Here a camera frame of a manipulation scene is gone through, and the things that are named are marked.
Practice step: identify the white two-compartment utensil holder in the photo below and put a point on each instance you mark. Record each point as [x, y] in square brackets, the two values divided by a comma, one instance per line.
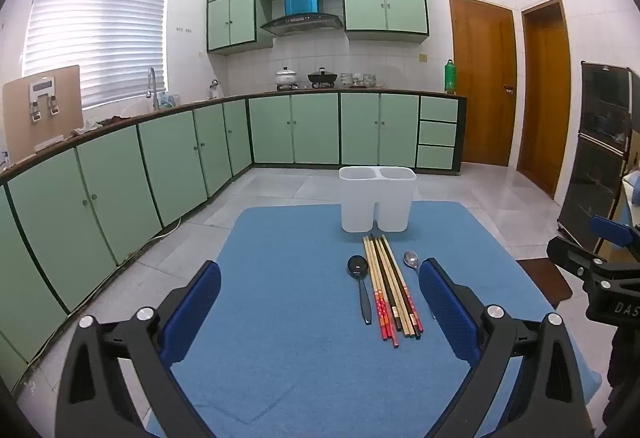
[377, 198]

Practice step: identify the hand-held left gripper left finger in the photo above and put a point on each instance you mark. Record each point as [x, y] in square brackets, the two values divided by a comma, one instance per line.
[192, 308]

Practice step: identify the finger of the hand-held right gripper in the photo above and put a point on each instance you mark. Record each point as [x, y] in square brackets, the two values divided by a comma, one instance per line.
[570, 253]
[612, 230]

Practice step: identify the green plastic bottle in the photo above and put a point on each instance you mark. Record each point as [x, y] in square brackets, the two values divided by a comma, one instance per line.
[450, 77]

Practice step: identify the wooden door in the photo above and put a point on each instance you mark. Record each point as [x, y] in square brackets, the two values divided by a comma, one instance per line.
[482, 83]
[545, 103]

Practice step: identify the white clip device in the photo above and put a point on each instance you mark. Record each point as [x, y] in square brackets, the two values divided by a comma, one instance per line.
[44, 91]

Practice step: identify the plain bamboo chopstick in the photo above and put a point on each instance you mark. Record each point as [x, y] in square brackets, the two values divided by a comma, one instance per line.
[395, 290]
[400, 293]

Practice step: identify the metal kettle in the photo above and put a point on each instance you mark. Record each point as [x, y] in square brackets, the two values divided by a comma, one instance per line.
[214, 91]

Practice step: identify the dark cloth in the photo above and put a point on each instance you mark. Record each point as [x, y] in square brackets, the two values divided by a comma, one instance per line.
[107, 122]

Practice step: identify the black wok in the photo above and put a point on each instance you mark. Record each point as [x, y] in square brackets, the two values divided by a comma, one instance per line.
[321, 78]

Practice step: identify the bundle of chopsticks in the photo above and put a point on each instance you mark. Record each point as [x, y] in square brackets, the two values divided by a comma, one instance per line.
[414, 313]

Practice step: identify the black spoon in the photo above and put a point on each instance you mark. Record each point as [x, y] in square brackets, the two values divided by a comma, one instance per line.
[358, 265]

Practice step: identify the brown stool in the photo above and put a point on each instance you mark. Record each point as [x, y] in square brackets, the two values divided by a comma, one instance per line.
[547, 280]

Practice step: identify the green base cabinets with counter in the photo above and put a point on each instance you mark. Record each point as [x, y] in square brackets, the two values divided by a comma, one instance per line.
[120, 188]

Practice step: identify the black glass-door cabinet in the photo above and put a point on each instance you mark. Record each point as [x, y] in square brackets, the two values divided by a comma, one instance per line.
[600, 143]

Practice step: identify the white lidded pot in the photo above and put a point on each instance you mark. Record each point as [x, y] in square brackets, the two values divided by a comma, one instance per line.
[286, 77]

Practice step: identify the white window blinds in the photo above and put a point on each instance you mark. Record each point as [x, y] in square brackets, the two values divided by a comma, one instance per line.
[95, 28]

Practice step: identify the metal sink faucet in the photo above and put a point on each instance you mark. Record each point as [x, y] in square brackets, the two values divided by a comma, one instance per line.
[152, 78]

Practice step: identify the brown cardboard board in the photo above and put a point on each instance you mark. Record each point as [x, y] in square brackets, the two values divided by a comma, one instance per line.
[20, 128]

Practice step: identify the metal spoon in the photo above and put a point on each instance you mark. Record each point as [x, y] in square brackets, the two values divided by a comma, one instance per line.
[411, 259]

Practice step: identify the range hood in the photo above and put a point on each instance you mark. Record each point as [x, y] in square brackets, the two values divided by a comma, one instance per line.
[302, 16]

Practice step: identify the light blue bag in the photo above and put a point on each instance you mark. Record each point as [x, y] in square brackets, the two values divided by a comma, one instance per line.
[636, 193]

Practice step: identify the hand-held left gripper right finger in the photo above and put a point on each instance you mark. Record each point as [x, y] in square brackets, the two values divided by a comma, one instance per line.
[445, 308]

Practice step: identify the red-patterned bamboo chopstick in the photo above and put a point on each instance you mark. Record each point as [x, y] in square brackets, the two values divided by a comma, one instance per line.
[386, 318]
[381, 313]
[393, 333]

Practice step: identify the blue table mat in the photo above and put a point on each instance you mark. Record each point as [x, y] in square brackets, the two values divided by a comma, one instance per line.
[290, 308]

